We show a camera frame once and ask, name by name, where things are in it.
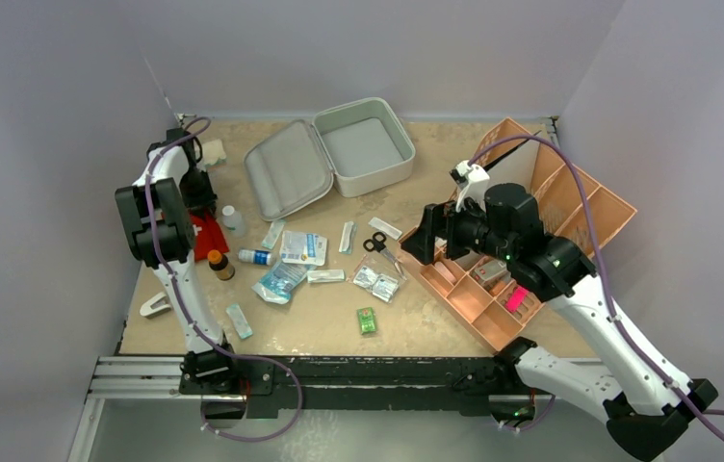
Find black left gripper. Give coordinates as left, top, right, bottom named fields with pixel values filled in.
left=178, top=168, right=218, bottom=221

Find red fabric pouch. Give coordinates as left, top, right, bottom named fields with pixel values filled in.
left=190, top=211, right=229, bottom=262

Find teal dotted gauze packet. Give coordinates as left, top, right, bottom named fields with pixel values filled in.
left=261, top=219, right=286, bottom=250

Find white gauze strip packet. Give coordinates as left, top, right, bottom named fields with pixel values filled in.
left=306, top=269, right=347, bottom=284

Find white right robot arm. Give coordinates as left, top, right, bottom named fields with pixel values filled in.
left=433, top=183, right=718, bottom=461

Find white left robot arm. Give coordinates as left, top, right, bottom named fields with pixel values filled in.
left=115, top=123, right=293, bottom=394

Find grey open medicine case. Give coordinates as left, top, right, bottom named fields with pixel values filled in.
left=243, top=97, right=416, bottom=222

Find white sponge pad stack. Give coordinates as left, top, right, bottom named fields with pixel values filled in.
left=200, top=139, right=227, bottom=169

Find clear white cap bottle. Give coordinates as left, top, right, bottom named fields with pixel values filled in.
left=221, top=205, right=247, bottom=238

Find white plaster packet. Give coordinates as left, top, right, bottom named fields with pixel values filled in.
left=369, top=218, right=403, bottom=241

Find clear bag of sachets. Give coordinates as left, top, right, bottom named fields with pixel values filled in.
left=348, top=252, right=407, bottom=303

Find brown bottle orange cap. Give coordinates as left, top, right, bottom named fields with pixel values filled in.
left=207, top=249, right=235, bottom=281

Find red white card box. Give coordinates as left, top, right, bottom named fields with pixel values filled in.
left=471, top=260, right=506, bottom=285

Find small green box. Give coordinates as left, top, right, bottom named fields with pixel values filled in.
left=356, top=307, right=378, bottom=336

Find white bottle blue label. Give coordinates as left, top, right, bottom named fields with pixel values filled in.
left=237, top=248, right=277, bottom=267

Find peach plastic desk organizer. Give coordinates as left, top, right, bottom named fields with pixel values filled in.
left=400, top=118, right=636, bottom=351

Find pink sticky note block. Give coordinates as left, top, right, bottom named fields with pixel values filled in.
left=504, top=286, right=529, bottom=314

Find white blue mask packet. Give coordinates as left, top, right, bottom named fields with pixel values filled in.
left=280, top=231, right=328, bottom=267

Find blue clear wipes packet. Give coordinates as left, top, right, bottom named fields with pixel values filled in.
left=251, top=261, right=314, bottom=305

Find small teal plaster strip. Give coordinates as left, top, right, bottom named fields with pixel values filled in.
left=225, top=303, right=253, bottom=340

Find white staple remover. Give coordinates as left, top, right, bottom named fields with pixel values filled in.
left=139, top=292, right=172, bottom=319

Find black handled scissors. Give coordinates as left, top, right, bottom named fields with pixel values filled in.
left=363, top=231, right=404, bottom=277

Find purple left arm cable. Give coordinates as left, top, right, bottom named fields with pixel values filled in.
left=142, top=116, right=304, bottom=445

